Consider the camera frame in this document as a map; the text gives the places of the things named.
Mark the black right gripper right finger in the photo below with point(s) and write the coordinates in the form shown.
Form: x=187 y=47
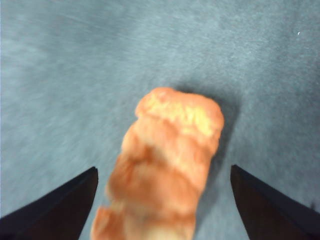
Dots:
x=270 y=215

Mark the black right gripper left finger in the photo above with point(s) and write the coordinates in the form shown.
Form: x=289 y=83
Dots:
x=57 y=215

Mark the golden brown bread loaf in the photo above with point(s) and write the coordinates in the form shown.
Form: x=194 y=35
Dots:
x=165 y=160

